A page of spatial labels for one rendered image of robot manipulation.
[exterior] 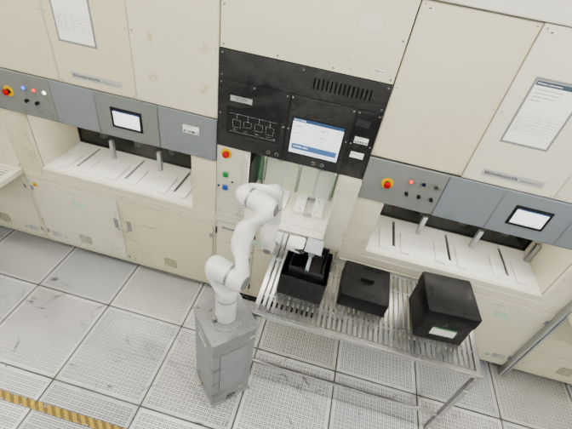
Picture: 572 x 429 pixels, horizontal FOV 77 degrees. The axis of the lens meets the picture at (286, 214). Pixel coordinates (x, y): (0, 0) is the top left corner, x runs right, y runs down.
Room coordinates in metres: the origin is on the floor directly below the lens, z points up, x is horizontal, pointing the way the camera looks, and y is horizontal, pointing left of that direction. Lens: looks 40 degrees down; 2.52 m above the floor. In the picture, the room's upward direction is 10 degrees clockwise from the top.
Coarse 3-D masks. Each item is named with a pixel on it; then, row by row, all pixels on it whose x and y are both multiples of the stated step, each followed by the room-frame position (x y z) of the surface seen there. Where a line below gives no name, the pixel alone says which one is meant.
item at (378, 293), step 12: (348, 264) 1.62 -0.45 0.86; (360, 264) 1.64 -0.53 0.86; (348, 276) 1.52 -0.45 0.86; (360, 276) 1.54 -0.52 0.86; (372, 276) 1.56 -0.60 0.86; (384, 276) 1.58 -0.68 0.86; (348, 288) 1.43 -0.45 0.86; (360, 288) 1.45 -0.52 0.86; (372, 288) 1.46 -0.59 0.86; (384, 288) 1.48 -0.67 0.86; (348, 300) 1.37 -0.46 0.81; (360, 300) 1.37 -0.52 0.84; (372, 300) 1.37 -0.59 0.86; (384, 300) 1.38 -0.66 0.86; (372, 312) 1.35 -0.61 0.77; (384, 312) 1.35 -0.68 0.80
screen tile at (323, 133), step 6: (318, 132) 1.81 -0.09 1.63; (324, 132) 1.81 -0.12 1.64; (330, 132) 1.81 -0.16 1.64; (330, 138) 1.81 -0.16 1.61; (336, 138) 1.80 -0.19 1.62; (318, 144) 1.81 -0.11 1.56; (324, 144) 1.81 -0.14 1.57; (330, 144) 1.81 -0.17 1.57; (336, 144) 1.80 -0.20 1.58; (336, 150) 1.80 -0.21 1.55
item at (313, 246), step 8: (312, 240) 1.54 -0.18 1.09; (312, 248) 1.48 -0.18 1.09; (320, 248) 1.49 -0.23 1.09; (296, 256) 1.61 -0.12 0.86; (304, 256) 1.59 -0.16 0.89; (312, 256) 1.48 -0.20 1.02; (320, 256) 1.43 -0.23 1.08; (296, 264) 1.58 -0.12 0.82; (304, 264) 1.58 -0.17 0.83; (288, 272) 1.41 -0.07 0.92; (296, 272) 1.40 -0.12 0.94; (304, 272) 1.39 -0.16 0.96; (312, 272) 1.38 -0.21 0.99; (320, 272) 1.56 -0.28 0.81; (312, 280) 1.39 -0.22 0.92; (320, 280) 1.38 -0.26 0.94
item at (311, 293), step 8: (288, 256) 1.61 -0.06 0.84; (328, 256) 1.62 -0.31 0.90; (288, 264) 1.62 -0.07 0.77; (328, 264) 1.61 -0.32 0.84; (280, 272) 1.39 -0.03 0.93; (328, 272) 1.51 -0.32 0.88; (280, 280) 1.38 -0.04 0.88; (288, 280) 1.37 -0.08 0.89; (296, 280) 1.37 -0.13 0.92; (304, 280) 1.36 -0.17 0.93; (280, 288) 1.38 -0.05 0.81; (288, 288) 1.37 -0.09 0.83; (296, 288) 1.37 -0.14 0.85; (304, 288) 1.36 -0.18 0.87; (312, 288) 1.35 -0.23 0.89; (320, 288) 1.35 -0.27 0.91; (296, 296) 1.36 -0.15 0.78; (304, 296) 1.36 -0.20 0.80; (312, 296) 1.35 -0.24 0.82; (320, 296) 1.35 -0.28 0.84
